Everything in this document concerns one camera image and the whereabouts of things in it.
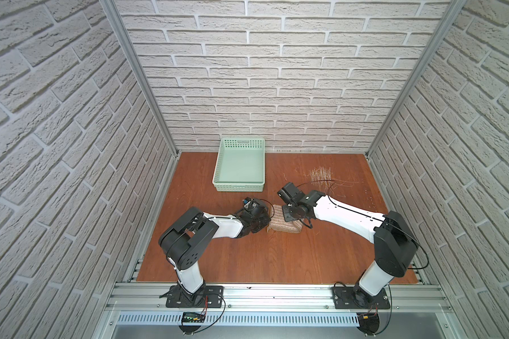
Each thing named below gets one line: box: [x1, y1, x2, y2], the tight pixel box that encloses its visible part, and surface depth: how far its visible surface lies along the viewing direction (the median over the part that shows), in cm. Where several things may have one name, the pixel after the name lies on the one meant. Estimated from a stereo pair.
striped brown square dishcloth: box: [266, 204, 304, 234], surface depth 92 cm
